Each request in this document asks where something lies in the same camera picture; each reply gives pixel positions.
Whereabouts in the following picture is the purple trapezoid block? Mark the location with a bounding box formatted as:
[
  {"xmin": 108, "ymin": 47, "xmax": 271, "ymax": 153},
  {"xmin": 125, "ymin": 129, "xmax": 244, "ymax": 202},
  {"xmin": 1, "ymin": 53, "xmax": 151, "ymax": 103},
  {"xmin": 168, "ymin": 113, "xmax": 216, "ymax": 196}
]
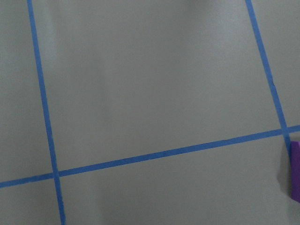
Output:
[{"xmin": 291, "ymin": 141, "xmax": 300, "ymax": 203}]

